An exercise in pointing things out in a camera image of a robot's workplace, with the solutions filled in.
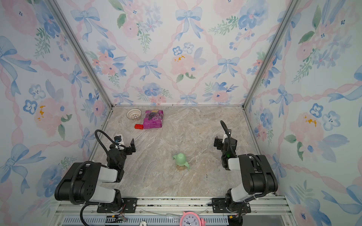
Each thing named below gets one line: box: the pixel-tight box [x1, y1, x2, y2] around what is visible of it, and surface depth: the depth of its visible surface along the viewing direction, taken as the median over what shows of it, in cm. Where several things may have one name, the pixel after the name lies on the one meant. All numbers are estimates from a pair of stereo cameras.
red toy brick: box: [134, 123, 144, 130], surface depth 108 cm
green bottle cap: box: [175, 153, 187, 167], surface depth 78 cm
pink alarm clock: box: [179, 211, 207, 226], surface depth 69 cm
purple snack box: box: [143, 109, 164, 130], surface depth 105 cm
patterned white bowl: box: [126, 107, 142, 121], surface depth 112 cm
